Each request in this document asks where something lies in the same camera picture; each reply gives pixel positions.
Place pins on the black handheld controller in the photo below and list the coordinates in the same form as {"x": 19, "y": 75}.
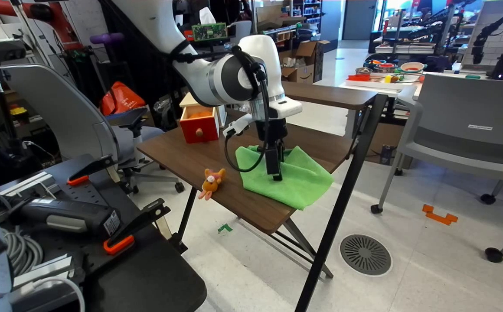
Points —
{"x": 72, "y": 215}

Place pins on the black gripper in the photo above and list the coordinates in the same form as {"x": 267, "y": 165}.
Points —
{"x": 272, "y": 134}

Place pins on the grey office chair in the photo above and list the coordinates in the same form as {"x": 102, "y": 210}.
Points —
{"x": 81, "y": 127}

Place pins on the left orange black clamp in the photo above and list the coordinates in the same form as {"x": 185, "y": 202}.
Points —
{"x": 126, "y": 236}

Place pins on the round floor drain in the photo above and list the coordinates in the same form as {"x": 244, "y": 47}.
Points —
{"x": 365, "y": 255}

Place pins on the grey plastic chair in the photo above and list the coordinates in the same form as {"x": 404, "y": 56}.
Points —
{"x": 457, "y": 124}

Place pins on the right aluminium rail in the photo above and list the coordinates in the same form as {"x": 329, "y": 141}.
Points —
{"x": 45, "y": 184}

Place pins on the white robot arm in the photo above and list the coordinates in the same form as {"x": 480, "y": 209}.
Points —
{"x": 249, "y": 73}

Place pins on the green towel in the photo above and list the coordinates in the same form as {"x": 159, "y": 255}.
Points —
{"x": 303, "y": 179}

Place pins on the green circuit board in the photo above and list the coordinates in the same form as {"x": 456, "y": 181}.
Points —
{"x": 211, "y": 32}

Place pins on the orange bag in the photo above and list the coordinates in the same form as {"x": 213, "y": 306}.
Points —
{"x": 121, "y": 99}

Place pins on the red wooden drawer box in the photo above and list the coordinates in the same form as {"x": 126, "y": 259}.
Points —
{"x": 199, "y": 122}

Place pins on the orange floor tape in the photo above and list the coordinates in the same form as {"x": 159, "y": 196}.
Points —
{"x": 447, "y": 219}

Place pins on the brown folding table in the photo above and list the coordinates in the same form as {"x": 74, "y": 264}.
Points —
{"x": 190, "y": 162}

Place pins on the green floor tape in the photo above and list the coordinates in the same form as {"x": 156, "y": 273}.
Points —
{"x": 225, "y": 228}

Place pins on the orange plush toy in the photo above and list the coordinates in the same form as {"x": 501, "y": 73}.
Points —
{"x": 213, "y": 183}

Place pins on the right orange black clamp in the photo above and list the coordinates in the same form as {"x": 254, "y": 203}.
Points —
{"x": 84, "y": 174}

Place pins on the orange black clamp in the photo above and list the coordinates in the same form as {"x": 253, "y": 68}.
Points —
{"x": 84, "y": 174}
{"x": 126, "y": 236}

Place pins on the aluminium rail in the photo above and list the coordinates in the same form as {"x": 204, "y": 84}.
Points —
{"x": 58, "y": 266}
{"x": 45, "y": 184}

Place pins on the left aluminium rail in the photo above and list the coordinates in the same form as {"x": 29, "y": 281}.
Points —
{"x": 58, "y": 266}

